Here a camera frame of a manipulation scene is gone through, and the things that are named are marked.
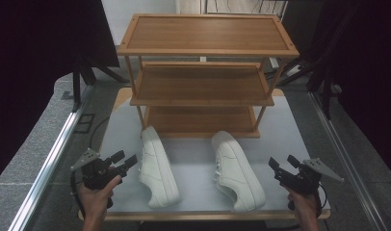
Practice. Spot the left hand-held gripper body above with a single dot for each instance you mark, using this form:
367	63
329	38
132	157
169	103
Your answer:
95	173

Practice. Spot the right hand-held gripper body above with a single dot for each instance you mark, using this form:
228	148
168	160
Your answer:
301	181

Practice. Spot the white sneaker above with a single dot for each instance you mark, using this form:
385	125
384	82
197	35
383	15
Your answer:
238	173
158	170

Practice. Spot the wooden three-tier shoe rack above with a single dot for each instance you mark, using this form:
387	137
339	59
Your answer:
203	33

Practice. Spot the person's right hand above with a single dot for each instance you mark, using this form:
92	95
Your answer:
302	205

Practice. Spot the person's left hand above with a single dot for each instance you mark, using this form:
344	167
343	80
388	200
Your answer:
95	202

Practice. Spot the black floor plate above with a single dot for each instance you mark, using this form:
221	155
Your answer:
84	123

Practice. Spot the black metal stand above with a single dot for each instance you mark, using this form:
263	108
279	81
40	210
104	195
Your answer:
77	86
325	83

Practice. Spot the dark curtain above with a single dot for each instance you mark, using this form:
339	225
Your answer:
39	64
360	64

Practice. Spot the silver metal rail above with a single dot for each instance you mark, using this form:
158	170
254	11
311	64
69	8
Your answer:
347	160
46	173

